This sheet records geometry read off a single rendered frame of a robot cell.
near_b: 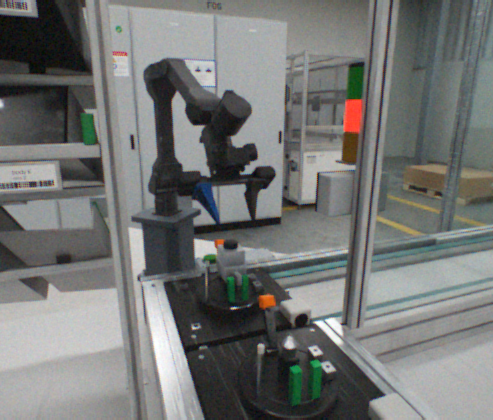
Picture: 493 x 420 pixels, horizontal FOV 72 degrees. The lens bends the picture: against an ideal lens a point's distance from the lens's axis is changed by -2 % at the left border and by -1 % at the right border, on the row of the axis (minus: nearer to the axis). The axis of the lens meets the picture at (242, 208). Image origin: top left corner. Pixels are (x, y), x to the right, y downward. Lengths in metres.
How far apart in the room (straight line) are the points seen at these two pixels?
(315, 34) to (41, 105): 9.34
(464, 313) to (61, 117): 0.83
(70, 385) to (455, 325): 0.78
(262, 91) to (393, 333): 3.38
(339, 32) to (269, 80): 6.27
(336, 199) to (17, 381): 0.67
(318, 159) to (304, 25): 5.19
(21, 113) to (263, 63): 3.57
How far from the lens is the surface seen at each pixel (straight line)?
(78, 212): 3.71
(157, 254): 1.00
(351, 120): 0.60
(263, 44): 3.96
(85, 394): 0.74
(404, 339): 0.80
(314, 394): 0.50
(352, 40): 10.28
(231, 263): 0.67
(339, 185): 0.59
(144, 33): 3.65
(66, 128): 0.44
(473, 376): 0.84
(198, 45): 3.72
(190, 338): 0.63
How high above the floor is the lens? 1.34
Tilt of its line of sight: 16 degrees down
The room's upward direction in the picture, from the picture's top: straight up
